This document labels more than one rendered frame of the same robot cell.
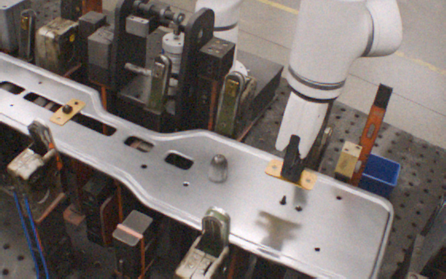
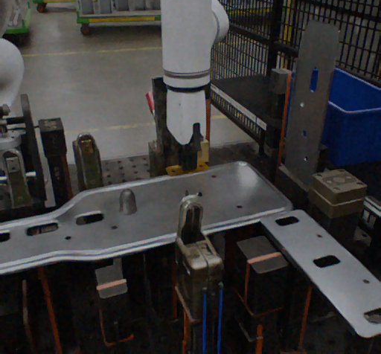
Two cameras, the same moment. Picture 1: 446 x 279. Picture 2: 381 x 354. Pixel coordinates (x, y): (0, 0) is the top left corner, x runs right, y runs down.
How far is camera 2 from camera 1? 0.39 m
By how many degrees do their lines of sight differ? 35
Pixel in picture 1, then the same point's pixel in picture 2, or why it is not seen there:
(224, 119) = (91, 176)
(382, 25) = (219, 12)
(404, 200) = not seen: hidden behind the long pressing
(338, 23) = (205, 14)
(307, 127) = (202, 111)
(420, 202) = not seen: hidden behind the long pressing
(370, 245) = (263, 187)
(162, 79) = (19, 171)
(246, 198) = (163, 209)
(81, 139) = not seen: outside the picture
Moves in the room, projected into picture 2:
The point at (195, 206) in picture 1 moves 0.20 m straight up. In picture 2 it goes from (138, 234) to (131, 136)
